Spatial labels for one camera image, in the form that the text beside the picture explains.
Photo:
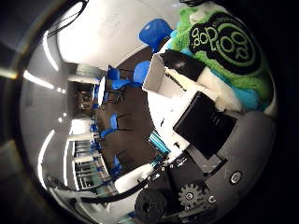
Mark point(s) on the green plush dinosaur toy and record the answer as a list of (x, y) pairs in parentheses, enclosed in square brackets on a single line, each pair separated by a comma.
[(249, 81)]

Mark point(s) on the grey fabric container box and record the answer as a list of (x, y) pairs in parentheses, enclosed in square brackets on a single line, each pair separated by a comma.
[(155, 77)]

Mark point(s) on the blue chair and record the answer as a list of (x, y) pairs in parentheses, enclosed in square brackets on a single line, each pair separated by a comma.
[(118, 82), (141, 71), (154, 32)]

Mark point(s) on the teal striped rail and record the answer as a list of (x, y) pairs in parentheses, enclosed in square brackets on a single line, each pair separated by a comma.
[(159, 143)]

